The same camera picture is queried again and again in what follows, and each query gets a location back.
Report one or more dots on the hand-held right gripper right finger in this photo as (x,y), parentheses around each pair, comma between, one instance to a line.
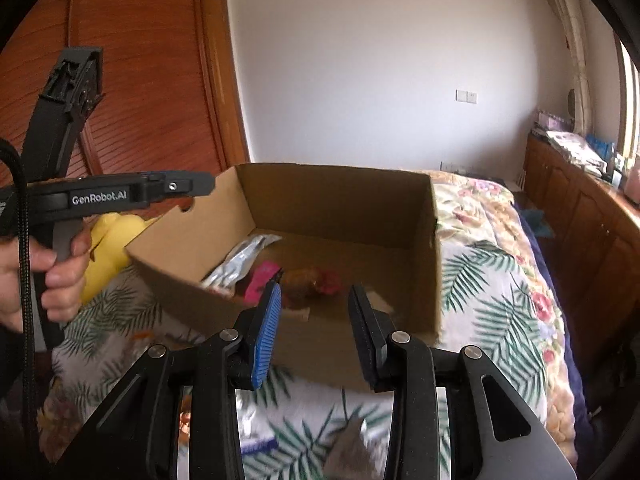
(362,340)

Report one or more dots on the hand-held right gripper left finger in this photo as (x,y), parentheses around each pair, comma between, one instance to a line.
(265,340)

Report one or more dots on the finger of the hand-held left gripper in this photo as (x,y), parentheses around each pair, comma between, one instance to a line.
(187,187)

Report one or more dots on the small pink snack packet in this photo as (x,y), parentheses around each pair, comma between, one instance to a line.
(260,280)

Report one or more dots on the brown snack pink wrapper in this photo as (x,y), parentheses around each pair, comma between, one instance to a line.
(310,285)

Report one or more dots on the silver snack packet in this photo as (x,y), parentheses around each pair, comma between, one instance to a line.
(240,262)

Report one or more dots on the brown cardboard box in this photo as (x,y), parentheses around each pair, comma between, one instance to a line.
(350,210)

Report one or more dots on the person's left hand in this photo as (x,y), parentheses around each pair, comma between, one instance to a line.
(62,290)

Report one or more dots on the yellow plush toy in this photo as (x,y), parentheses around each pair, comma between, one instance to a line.
(112,240)

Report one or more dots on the white blue snack packet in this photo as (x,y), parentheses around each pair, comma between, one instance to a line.
(257,435)

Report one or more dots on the leaf print bedsheet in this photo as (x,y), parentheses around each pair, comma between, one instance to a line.
(480,310)

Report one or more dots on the brown wooden wardrobe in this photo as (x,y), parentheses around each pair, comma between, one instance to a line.
(150,60)

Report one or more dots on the dark blue blanket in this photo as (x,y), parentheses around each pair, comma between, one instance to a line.
(560,310)

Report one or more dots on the blue cloth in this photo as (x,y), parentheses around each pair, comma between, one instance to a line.
(537,224)

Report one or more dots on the brown wooden cabinet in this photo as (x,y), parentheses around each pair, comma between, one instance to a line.
(590,240)

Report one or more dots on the folded patterned cloths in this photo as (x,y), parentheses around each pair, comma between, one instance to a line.
(572,147)

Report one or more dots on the pink patterned box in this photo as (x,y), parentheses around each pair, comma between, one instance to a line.
(552,121)

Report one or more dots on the blue bottles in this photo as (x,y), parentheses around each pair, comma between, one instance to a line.
(602,147)

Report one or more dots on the pink container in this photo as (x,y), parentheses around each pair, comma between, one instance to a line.
(632,180)

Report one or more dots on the patterned curtain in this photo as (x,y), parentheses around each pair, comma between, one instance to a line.
(570,50)

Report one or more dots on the window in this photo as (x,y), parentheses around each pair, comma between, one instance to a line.
(631,105)

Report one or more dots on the white wall switch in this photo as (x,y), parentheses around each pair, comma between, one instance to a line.
(466,95)

